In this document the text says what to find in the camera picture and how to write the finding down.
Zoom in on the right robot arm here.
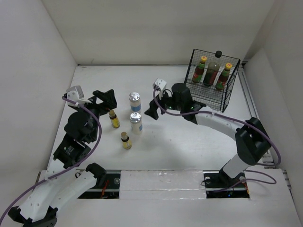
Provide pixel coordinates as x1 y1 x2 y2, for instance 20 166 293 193
145 80 273 186

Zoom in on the tall dark sauce bottle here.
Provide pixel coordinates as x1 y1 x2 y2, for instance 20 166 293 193
203 51 222 87

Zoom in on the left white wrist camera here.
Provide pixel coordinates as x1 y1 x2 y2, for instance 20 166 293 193
63 86 91 106

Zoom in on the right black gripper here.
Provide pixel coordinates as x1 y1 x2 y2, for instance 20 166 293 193
144 87 184 120

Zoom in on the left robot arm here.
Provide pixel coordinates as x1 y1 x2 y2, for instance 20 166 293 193
6 86 117 227

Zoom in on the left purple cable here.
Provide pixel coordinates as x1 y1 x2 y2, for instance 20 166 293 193
4 96 104 215

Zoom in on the black wire rack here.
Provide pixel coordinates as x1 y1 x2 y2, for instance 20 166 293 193
184 49 241 113

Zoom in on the red chili sauce bottle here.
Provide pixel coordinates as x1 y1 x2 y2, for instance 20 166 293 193
215 63 232 91
192 55 207 83

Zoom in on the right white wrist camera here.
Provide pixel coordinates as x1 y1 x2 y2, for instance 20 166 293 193
152 78 167 93

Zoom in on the silver-lid shaker jar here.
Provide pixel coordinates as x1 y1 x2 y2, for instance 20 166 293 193
129 92 142 113
129 112 143 135

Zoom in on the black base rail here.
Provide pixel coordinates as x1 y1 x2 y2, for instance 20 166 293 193
80 170 250 200

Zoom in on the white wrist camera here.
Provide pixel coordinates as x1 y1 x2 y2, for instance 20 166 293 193
63 86 91 106
152 78 167 93

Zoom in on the small yellow bottle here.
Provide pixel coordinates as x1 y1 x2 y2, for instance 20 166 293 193
108 110 120 128
121 132 132 149

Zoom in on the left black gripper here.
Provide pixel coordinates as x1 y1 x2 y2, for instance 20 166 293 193
75 89 117 140

